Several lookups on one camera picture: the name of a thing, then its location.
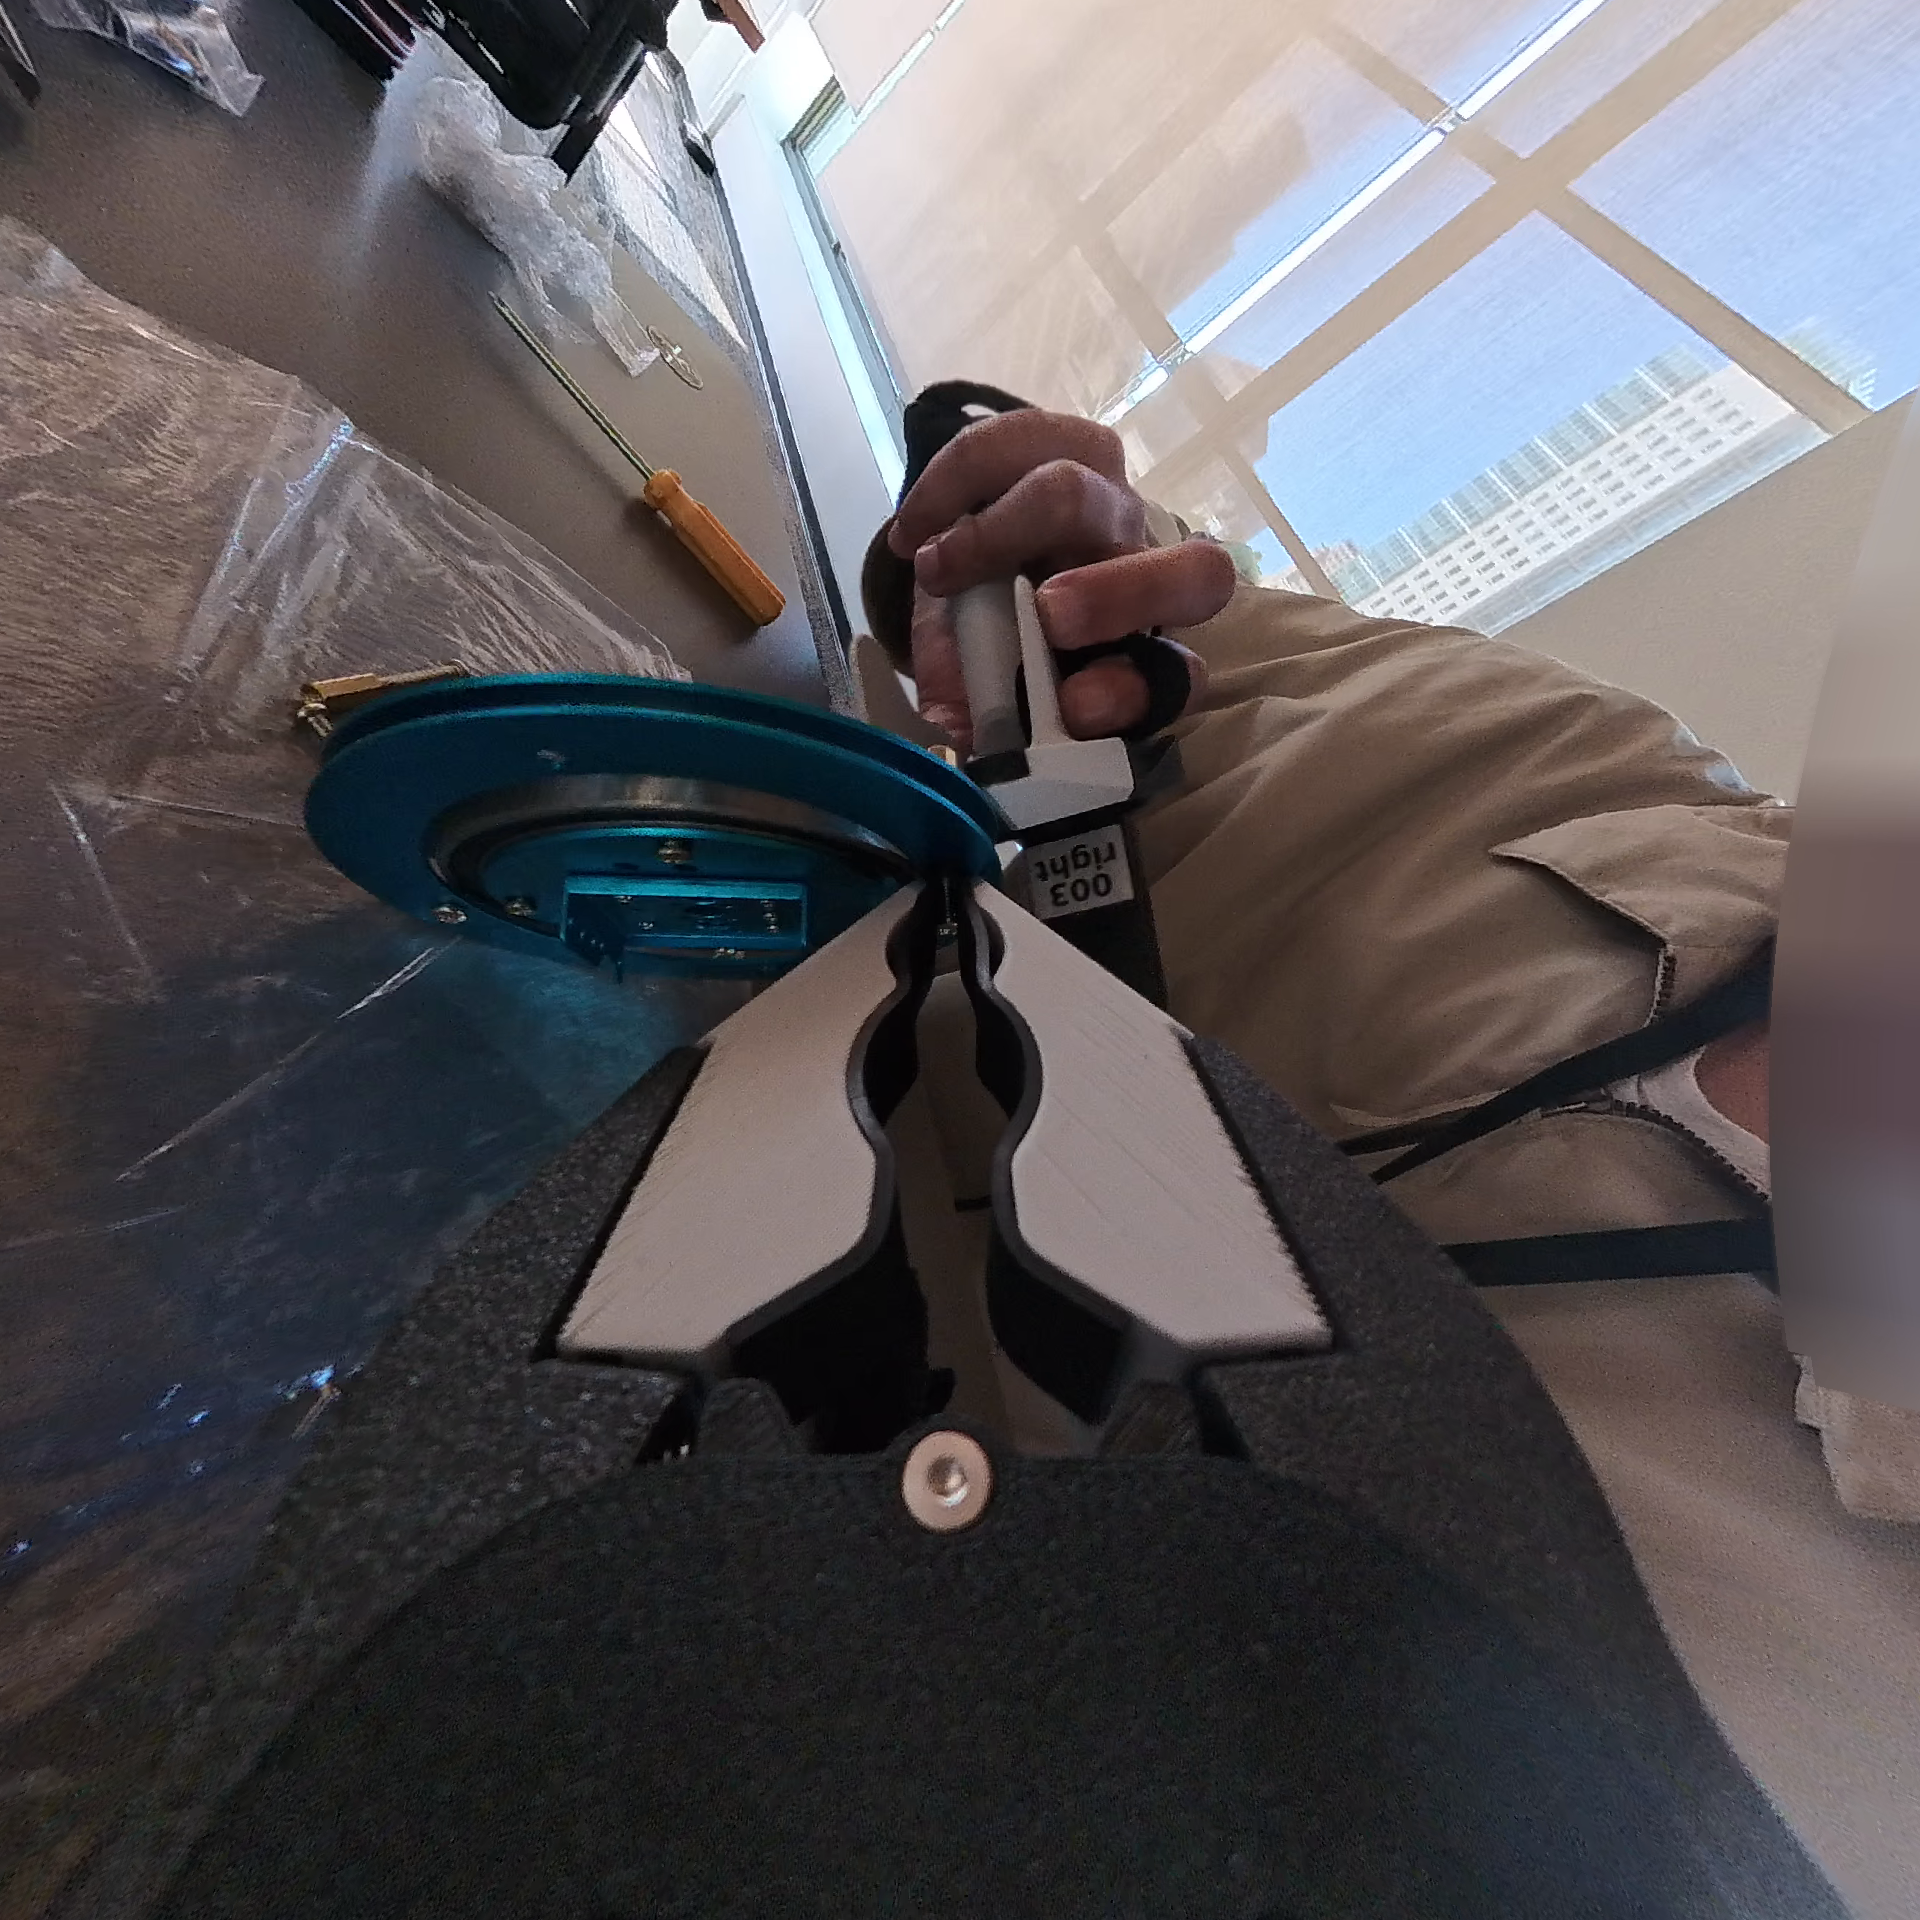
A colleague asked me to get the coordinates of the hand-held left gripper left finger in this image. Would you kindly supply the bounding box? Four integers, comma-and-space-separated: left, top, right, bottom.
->
551, 882, 921, 1366

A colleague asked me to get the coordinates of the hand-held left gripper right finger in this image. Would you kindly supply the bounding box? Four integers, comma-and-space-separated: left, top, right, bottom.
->
967, 877, 1335, 1363

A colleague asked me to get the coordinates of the blue disc bearing assembly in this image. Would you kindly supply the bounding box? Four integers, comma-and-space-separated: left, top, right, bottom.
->
304, 674, 1009, 988

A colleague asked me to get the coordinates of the person's right forearm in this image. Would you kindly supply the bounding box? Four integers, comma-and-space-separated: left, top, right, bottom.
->
1141, 509, 1795, 1122

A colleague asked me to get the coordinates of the person's right hand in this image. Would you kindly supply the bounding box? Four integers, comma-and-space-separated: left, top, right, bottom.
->
885, 411, 1239, 746

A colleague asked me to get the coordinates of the window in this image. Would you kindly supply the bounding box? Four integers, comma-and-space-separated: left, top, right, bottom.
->
778, 0, 1920, 636

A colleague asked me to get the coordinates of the clear plastic bag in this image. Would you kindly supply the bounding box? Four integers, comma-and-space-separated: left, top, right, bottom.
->
0, 218, 846, 1697

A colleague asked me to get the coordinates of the small crumpled clear bag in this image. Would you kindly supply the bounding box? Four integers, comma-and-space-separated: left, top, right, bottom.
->
408, 72, 664, 373

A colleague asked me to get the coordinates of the black hard case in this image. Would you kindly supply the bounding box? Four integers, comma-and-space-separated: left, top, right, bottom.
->
288, 0, 664, 177

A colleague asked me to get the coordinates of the orange handled screwdriver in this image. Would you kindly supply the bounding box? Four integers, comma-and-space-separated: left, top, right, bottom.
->
488, 288, 789, 632

